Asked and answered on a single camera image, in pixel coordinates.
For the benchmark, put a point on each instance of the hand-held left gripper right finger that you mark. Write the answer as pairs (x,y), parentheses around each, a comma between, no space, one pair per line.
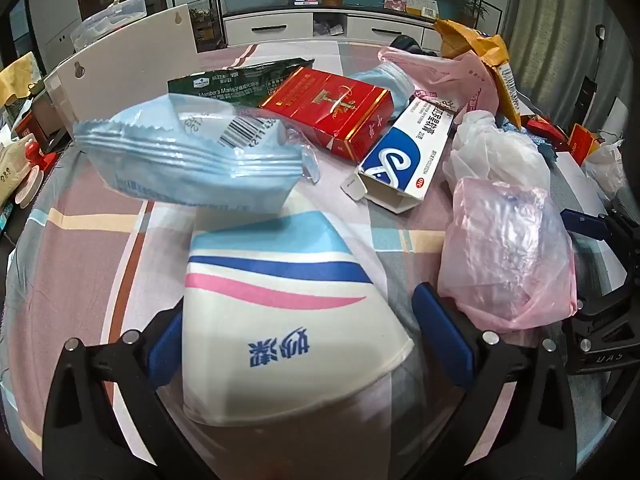
(445,330)

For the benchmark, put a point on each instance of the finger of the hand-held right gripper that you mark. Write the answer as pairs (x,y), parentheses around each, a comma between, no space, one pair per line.
(600,330)
(585,222)

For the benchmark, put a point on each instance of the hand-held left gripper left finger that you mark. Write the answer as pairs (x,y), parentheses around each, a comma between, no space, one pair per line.
(167,345)

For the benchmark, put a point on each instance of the translucent pink plastic bag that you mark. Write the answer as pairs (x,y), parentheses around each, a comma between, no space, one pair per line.
(505,260)

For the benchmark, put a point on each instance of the white striped paper package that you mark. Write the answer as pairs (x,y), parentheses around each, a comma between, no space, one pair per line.
(290,335)

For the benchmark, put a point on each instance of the white blue ointment box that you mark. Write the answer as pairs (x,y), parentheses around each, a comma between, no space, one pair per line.
(400,160)

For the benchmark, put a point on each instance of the yellow snack wrapper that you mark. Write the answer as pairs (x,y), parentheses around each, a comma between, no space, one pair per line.
(495,67)

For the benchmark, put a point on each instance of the light blue snack wrapper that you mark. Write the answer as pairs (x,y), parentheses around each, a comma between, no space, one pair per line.
(175,160)

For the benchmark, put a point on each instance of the red cigarette box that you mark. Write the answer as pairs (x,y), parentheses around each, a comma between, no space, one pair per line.
(325,105)

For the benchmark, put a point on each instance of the dark green wafer wrapper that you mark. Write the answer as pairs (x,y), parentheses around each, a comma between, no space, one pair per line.
(225,85)

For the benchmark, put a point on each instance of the large white plastic bag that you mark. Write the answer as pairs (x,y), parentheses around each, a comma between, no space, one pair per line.
(607,167)

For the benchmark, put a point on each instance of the red paper bag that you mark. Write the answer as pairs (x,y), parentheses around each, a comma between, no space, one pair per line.
(580,145)

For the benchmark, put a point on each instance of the blue crinkled plastic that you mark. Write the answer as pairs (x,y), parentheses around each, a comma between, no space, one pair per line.
(547,150)

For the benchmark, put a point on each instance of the striped pastel cloth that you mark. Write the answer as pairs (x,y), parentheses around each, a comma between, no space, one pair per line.
(100,270)

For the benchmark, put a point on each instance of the small red packet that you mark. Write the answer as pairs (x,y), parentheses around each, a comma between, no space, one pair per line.
(537,127)

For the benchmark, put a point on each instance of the white upright appliance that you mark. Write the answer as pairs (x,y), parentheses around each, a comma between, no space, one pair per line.
(617,112)

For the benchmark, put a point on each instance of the black stick vacuum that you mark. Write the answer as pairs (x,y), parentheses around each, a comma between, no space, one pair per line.
(592,90)

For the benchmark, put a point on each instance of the grey pleated curtain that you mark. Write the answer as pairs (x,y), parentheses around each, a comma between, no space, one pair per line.
(545,35)

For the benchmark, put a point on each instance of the pink printed plastic bag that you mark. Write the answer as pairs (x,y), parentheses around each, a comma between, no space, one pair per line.
(450,72)

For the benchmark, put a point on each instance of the pink round dish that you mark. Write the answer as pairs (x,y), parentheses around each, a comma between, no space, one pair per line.
(30,187)

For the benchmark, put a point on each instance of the beige printed bag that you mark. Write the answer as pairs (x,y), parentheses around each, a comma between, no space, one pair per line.
(12,175)

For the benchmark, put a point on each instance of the small potted plant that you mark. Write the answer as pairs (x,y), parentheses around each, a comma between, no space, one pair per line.
(472,7)

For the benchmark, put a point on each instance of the white yellow paper box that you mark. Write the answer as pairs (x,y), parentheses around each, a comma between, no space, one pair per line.
(422,6)

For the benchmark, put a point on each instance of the white wooden board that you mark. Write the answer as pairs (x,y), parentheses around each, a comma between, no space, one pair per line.
(145,60)

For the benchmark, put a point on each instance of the pink packet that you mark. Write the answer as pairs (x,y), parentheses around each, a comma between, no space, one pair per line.
(395,3)

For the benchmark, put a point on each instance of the yellow cloth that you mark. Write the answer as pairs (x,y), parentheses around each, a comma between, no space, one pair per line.
(17,77)

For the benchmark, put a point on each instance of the clear plastic storage box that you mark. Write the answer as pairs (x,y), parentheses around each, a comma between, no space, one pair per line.
(110,20)

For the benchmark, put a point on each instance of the potted plant in black crate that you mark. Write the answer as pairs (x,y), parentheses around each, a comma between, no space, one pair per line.
(205,15)

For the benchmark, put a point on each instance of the white television cabinet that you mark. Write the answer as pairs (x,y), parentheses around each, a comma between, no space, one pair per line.
(270,25)

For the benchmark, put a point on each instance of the white tall cabinet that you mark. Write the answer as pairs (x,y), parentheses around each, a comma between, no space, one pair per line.
(62,20)

